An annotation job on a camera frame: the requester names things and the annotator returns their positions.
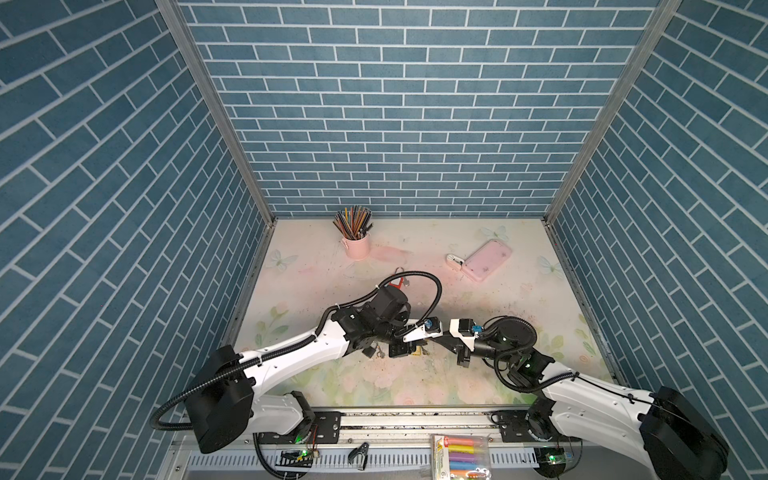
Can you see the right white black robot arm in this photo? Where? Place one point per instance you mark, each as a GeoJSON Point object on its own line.
{"type": "Point", "coordinates": [662, 430]}

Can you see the circuit board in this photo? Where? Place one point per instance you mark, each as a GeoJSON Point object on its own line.
{"type": "Point", "coordinates": [551, 462]}
{"type": "Point", "coordinates": [300, 458]}

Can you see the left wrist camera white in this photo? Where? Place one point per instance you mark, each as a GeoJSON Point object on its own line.
{"type": "Point", "coordinates": [431, 328]}

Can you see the red padlock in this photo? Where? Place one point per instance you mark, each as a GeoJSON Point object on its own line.
{"type": "Point", "coordinates": [400, 282]}

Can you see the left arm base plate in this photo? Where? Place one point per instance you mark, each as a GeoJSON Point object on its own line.
{"type": "Point", "coordinates": [322, 428]}

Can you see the white small device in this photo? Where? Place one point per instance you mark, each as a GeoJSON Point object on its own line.
{"type": "Point", "coordinates": [454, 261]}

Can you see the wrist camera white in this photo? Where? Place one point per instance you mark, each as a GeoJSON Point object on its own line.
{"type": "Point", "coordinates": [465, 330]}
{"type": "Point", "coordinates": [431, 328]}

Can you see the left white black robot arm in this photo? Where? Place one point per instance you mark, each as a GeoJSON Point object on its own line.
{"type": "Point", "coordinates": [230, 395]}

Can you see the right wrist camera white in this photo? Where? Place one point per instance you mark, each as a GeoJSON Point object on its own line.
{"type": "Point", "coordinates": [465, 330]}

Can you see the right circuit board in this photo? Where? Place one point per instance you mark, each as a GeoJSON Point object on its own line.
{"type": "Point", "coordinates": [551, 462]}

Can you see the marker pack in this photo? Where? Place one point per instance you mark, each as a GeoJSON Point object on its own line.
{"type": "Point", "coordinates": [460, 457]}

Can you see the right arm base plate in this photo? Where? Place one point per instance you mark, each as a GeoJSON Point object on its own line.
{"type": "Point", "coordinates": [521, 425]}

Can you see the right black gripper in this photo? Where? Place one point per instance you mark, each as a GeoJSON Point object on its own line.
{"type": "Point", "coordinates": [462, 352]}

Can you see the pink pencil cup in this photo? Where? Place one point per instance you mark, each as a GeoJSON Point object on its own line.
{"type": "Point", "coordinates": [357, 249]}

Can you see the pink case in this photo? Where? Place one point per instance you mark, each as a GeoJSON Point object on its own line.
{"type": "Point", "coordinates": [486, 260]}

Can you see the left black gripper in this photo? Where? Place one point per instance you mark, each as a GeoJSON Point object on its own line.
{"type": "Point", "coordinates": [405, 349]}

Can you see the coloured pencils bundle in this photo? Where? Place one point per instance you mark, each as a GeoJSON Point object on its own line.
{"type": "Point", "coordinates": [353, 222]}

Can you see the black metal clip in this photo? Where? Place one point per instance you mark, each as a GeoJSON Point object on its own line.
{"type": "Point", "coordinates": [358, 457]}

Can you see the aluminium front rail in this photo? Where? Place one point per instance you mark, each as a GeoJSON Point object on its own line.
{"type": "Point", "coordinates": [399, 437]}

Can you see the left circuit board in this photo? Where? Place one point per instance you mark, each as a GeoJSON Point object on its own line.
{"type": "Point", "coordinates": [300, 458]}

